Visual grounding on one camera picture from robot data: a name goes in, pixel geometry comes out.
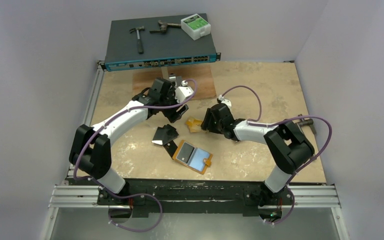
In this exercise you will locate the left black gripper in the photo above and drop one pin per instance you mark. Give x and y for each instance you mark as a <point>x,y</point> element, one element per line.
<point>173,115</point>

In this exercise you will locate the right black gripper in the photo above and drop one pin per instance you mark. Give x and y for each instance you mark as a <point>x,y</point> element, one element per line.
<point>212,120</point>

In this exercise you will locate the single black card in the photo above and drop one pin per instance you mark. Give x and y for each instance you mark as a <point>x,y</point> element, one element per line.
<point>171,148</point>

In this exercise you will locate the orange leather card holder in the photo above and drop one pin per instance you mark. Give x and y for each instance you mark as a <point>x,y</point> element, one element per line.
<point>192,157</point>

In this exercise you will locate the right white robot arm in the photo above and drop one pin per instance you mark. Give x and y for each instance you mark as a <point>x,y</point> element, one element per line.
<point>289,147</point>

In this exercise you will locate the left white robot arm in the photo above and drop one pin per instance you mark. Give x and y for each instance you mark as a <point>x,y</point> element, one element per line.
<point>91,147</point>

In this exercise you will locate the wooden board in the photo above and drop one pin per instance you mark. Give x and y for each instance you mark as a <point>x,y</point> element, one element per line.
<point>201,73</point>

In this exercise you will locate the claw hammer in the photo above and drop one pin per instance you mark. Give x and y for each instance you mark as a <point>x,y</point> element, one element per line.
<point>139,43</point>

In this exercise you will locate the rusty pliers tool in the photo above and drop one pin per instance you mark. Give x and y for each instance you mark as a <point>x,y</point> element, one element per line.
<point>164,26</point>

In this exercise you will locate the white green electrical box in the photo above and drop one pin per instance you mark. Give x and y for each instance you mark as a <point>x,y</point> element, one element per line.
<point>195,26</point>

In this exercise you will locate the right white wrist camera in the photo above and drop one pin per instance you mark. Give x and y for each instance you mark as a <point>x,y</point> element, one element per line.
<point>222,100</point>

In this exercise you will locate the metal post bracket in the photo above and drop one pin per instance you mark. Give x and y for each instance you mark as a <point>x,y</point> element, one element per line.
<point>170,74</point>

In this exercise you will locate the blue network switch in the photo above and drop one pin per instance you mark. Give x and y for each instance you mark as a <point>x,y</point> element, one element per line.
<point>175,48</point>

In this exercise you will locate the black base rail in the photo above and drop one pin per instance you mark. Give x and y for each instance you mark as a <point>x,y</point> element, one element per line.
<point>247,198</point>

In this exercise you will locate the grey metal crank handle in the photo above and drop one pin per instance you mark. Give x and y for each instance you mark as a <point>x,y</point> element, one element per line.
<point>306,122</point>

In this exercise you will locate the aluminium frame rail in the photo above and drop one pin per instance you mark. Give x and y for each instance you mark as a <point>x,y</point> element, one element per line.
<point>84,194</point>

